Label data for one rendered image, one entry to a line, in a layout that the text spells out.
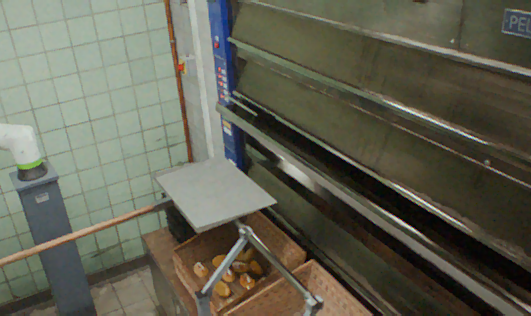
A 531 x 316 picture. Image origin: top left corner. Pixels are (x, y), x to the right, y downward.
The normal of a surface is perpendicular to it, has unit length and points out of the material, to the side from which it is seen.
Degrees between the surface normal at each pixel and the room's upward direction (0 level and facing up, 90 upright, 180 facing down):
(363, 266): 70
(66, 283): 90
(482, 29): 92
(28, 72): 90
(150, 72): 90
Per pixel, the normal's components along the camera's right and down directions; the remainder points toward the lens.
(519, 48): -0.89, 0.29
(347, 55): -0.88, -0.02
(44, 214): 0.50, 0.39
